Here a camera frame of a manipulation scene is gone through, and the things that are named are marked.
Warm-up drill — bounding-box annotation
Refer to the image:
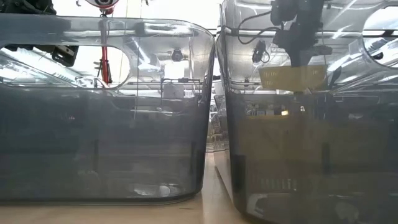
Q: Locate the yellow plastic bin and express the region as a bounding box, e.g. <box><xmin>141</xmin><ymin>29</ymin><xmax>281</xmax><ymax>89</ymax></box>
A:
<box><xmin>257</xmin><ymin>64</ymin><xmax>328</xmax><ymax>92</ymax></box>

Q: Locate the smoky grey plastic basket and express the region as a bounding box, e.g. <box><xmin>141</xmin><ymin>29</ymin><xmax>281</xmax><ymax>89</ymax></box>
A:
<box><xmin>215</xmin><ymin>0</ymin><xmax>398</xmax><ymax>224</ymax></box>
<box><xmin>0</xmin><ymin>14</ymin><xmax>216</xmax><ymax>205</ymax></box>

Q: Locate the red desk lamp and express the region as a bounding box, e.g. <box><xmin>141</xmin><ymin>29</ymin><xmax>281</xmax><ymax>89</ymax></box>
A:
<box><xmin>76</xmin><ymin>0</ymin><xmax>121</xmax><ymax>85</ymax></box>

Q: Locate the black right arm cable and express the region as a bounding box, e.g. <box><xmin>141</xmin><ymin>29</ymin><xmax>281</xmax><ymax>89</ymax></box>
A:
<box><xmin>237</xmin><ymin>10</ymin><xmax>282</xmax><ymax>45</ymax></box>

